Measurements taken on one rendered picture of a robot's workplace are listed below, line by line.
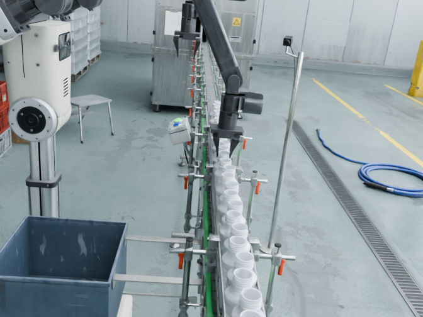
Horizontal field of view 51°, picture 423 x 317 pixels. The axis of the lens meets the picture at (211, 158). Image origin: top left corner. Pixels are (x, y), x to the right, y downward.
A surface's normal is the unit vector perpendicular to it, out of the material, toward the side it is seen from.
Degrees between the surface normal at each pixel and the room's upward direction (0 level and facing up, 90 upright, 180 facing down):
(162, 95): 90
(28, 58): 90
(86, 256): 90
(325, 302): 0
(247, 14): 90
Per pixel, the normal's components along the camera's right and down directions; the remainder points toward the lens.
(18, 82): 0.01, 0.52
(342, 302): 0.09, -0.93
